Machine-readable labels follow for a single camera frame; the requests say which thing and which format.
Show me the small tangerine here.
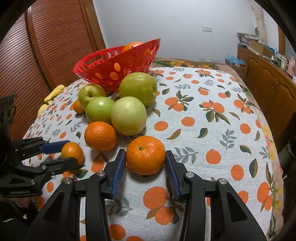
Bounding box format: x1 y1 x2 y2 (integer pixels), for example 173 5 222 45
84 121 117 151
73 100 85 114
61 142 84 165

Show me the yellow-green pear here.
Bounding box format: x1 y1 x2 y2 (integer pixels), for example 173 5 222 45
78 84 106 110

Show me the pale green apple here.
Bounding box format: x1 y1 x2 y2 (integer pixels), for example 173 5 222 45
111 96 147 136

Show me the large green pear back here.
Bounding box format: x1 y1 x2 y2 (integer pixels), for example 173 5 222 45
118 72 157 107

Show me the large front orange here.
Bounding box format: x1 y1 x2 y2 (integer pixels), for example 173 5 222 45
121 42 142 53

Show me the large orange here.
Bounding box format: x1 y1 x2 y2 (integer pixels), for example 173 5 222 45
121 42 142 53
143 49 151 57

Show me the floral bed blanket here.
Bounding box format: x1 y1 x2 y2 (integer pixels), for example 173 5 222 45
152 58 284 240

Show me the yellow plush toy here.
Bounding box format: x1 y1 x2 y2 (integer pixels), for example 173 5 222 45
37 85 65 116

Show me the brown louvered wardrobe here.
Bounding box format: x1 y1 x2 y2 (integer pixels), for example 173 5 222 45
1 0 105 139

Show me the orange-print white tablecloth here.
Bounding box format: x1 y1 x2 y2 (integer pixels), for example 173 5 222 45
26 68 282 240

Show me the red perforated plastic basket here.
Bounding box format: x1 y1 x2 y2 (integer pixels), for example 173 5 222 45
73 39 161 92

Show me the wooden sideboard cabinet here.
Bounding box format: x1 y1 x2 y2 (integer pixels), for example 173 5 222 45
237 45 295 142

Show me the box with blue bag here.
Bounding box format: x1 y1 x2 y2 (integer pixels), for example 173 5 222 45
225 55 247 80

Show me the pink bottle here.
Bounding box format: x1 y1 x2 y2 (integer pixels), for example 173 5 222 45
287 56 296 77

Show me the cardboard box on cabinet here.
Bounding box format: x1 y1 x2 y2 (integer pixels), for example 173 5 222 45
250 40 273 58

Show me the stack of papers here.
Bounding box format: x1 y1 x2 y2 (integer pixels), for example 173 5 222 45
237 33 260 46

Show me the beige curtain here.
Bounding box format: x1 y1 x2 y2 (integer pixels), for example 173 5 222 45
250 0 268 46

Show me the wall power strip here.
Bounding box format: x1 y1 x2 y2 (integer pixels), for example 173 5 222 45
199 57 221 63

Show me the white wall switch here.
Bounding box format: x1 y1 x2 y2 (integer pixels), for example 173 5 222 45
202 26 212 32

